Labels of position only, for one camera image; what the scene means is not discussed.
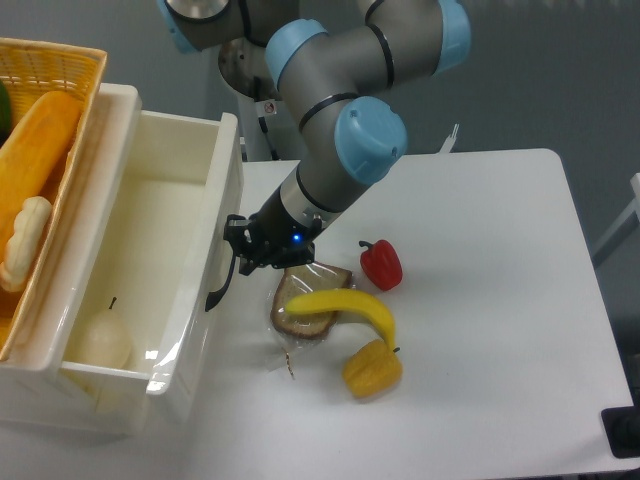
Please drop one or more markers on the red bell pepper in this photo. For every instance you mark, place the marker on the red bell pepper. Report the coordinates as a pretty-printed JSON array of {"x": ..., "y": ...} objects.
[{"x": 381, "y": 264}]

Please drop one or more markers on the pale plastic pear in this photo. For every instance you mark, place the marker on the pale plastic pear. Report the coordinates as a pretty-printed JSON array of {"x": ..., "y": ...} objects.
[{"x": 103, "y": 340}]

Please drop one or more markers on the black device at table edge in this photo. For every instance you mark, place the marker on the black device at table edge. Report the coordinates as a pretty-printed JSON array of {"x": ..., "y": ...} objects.
[{"x": 622, "y": 430}]

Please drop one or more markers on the yellow bell pepper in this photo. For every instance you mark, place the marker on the yellow bell pepper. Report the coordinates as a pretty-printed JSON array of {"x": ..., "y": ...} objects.
[{"x": 371, "y": 370}]

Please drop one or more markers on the black top drawer handle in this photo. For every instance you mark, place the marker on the black top drawer handle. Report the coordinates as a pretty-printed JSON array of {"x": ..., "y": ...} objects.
[{"x": 215, "y": 297}]

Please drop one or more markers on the orange baguette loaf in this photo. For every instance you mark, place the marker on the orange baguette loaf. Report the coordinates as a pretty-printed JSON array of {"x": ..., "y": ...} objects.
[{"x": 32, "y": 150}]

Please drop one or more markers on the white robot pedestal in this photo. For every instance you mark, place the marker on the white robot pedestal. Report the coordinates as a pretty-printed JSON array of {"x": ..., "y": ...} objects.
[{"x": 268, "y": 129}]

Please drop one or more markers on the white drawer cabinet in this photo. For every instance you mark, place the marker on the white drawer cabinet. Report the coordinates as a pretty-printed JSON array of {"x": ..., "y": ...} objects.
[{"x": 34, "y": 388}]

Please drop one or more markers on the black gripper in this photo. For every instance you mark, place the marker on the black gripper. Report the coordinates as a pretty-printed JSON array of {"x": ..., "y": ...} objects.
[{"x": 271, "y": 237}]

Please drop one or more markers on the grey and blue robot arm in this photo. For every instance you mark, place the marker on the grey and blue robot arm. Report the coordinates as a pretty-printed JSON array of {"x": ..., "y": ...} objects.
[{"x": 330, "y": 85}]

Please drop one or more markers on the wrapped brown bread slice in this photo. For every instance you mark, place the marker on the wrapped brown bread slice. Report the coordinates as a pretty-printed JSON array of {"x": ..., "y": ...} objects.
[{"x": 295, "y": 334}]

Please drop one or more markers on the yellow woven basket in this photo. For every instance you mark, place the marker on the yellow woven basket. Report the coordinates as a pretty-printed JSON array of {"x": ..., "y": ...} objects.
[{"x": 29, "y": 69}]

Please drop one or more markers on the white frame at right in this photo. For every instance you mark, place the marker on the white frame at right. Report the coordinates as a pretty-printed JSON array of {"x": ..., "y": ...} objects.
[{"x": 619, "y": 230}]

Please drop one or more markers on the cream croissant pastry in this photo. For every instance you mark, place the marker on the cream croissant pastry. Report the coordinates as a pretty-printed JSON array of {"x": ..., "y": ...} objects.
[{"x": 20, "y": 250}]

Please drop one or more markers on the yellow plastic banana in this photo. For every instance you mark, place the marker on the yellow plastic banana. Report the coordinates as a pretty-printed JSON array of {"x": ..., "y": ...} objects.
[{"x": 352, "y": 301}]

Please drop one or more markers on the white top drawer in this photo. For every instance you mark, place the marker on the white top drawer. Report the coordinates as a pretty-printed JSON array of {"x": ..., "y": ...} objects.
[{"x": 162, "y": 253}]

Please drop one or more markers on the green vegetable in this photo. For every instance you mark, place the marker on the green vegetable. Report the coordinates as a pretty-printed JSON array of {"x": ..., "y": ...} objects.
[{"x": 5, "y": 114}]

